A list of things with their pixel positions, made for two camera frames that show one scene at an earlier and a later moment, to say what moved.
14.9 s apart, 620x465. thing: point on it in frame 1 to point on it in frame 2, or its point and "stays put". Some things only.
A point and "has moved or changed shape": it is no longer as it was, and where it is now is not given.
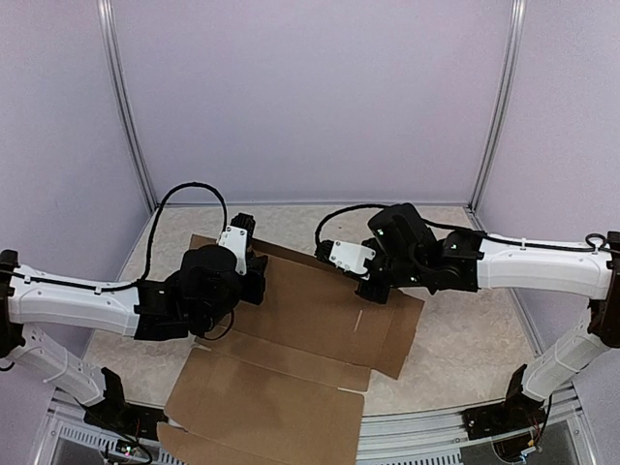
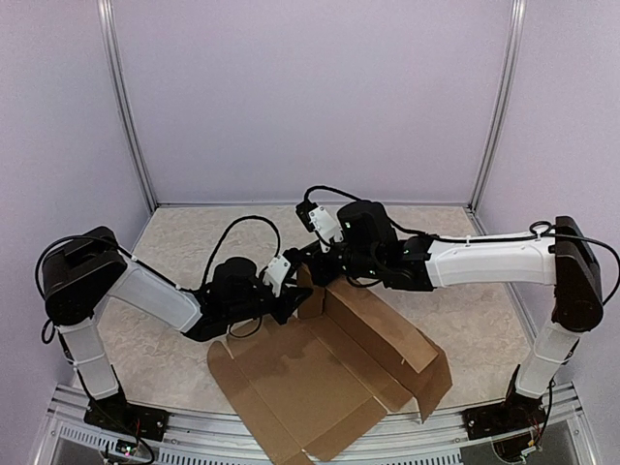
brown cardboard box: x=288 y=387 has moved or changed shape
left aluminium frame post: x=123 y=104 stays put
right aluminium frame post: x=507 y=98 stays put
